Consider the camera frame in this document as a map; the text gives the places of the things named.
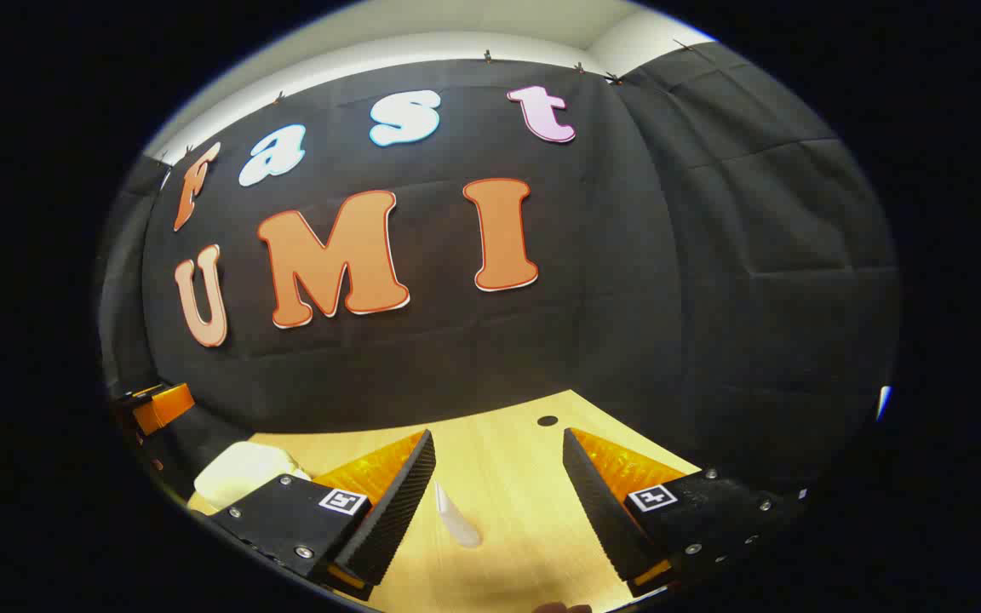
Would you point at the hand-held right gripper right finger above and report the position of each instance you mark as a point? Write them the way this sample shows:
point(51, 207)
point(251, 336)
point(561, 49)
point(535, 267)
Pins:
point(605, 511)

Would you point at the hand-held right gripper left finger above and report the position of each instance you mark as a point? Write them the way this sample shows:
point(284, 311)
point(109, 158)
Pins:
point(392, 511)

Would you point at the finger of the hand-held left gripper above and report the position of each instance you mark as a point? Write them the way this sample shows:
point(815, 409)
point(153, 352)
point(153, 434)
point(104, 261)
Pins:
point(165, 407)

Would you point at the white skin care tube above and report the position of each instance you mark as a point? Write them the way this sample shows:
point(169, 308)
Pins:
point(456, 519)

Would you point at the pale yellow suitcase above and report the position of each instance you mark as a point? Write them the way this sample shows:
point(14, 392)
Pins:
point(243, 472)

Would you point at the black backdrop cloth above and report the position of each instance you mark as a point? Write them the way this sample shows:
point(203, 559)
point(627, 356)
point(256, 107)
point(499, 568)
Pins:
point(627, 298)

